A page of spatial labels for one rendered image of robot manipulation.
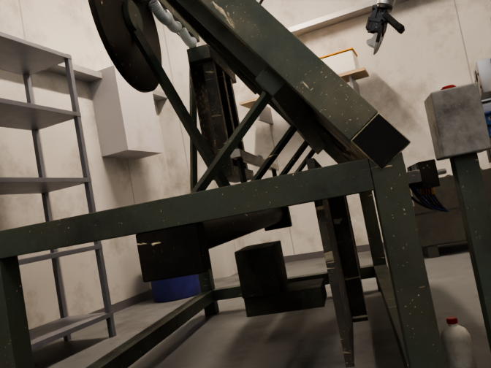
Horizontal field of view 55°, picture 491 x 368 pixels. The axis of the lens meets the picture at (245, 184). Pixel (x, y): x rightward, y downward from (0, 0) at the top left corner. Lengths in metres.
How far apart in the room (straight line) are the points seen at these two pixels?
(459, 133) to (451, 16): 4.76
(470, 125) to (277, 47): 0.56
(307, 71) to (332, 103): 0.11
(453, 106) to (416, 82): 4.55
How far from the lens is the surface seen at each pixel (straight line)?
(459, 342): 1.88
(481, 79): 1.44
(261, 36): 1.42
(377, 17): 2.32
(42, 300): 4.22
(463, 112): 1.37
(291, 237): 6.10
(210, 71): 3.12
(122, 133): 4.89
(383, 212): 1.33
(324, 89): 1.36
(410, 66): 5.95
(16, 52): 3.76
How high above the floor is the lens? 0.70
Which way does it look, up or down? 4 degrees up
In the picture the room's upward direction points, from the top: 10 degrees counter-clockwise
